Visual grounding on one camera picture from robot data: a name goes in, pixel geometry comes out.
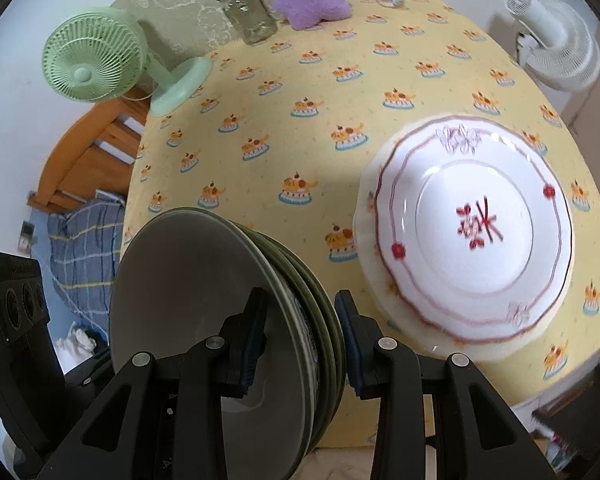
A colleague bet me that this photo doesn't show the dark object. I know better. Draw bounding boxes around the dark object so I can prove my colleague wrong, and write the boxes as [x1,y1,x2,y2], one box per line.
[530,345,600,480]

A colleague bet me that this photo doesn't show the white clip fan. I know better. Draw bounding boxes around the white clip fan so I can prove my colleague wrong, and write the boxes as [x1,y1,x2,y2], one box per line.
[504,0,600,92]

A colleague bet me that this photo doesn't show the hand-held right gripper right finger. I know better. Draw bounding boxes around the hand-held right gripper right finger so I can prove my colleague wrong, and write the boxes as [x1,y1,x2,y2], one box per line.
[334,289,558,480]

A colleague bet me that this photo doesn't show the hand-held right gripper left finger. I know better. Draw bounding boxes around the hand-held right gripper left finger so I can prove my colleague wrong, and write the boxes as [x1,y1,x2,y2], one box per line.
[37,287,269,480]

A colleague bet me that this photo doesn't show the white plate with red mark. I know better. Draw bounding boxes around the white plate with red mark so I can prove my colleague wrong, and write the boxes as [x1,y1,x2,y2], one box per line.
[374,121,574,328]

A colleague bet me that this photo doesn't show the yellow printed tablecloth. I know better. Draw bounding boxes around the yellow printed tablecloth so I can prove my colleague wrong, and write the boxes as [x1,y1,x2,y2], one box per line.
[122,0,600,448]

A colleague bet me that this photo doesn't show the large floral plate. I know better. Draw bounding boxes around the large floral plate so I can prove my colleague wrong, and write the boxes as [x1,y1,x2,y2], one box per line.
[352,112,577,361]

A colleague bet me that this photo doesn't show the wooden bed headboard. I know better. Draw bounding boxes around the wooden bed headboard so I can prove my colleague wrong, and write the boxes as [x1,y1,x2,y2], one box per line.
[27,96,153,211]

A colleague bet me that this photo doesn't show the grey plaid pillow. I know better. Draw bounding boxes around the grey plaid pillow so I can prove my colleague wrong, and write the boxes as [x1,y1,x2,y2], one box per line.
[46,199,127,311]

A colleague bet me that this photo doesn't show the glass jar with dark lid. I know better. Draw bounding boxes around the glass jar with dark lid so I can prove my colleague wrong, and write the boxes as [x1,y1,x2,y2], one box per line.
[214,0,279,46]

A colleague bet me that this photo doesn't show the green patterned board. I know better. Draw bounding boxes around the green patterned board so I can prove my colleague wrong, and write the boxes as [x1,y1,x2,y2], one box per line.
[111,0,281,58]

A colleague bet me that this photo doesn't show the large floral ceramic bowl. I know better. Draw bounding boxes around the large floral ceramic bowl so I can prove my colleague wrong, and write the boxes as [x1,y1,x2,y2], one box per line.
[260,240,348,448]

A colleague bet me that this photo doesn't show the green desk fan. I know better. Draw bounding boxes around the green desk fan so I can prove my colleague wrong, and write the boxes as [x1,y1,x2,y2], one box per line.
[41,6,214,118]

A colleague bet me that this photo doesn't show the blue checked bedsheet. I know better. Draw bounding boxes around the blue checked bedsheet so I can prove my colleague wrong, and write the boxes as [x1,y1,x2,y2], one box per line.
[32,210,111,346]

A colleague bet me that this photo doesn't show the crumpled white clothes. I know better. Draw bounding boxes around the crumpled white clothes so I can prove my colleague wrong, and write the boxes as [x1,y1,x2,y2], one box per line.
[55,328,98,358]

